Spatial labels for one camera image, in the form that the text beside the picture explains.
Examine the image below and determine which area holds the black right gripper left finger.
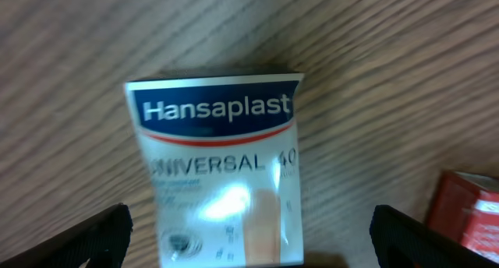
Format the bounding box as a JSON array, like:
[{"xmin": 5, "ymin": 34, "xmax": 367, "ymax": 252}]
[{"xmin": 1, "ymin": 203, "xmax": 133, "ymax": 268}]

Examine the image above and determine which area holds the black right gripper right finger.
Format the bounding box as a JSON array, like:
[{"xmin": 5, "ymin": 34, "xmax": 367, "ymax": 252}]
[{"xmin": 370, "ymin": 205, "xmax": 498, "ymax": 268}]

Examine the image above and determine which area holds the white Hansaplast plaster box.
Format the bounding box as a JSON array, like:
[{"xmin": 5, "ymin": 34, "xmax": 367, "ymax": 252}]
[{"xmin": 124, "ymin": 73, "xmax": 304, "ymax": 267}]

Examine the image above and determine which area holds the red medicine box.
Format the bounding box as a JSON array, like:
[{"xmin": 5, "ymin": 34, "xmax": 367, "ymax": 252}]
[{"xmin": 425, "ymin": 170, "xmax": 498, "ymax": 263}]

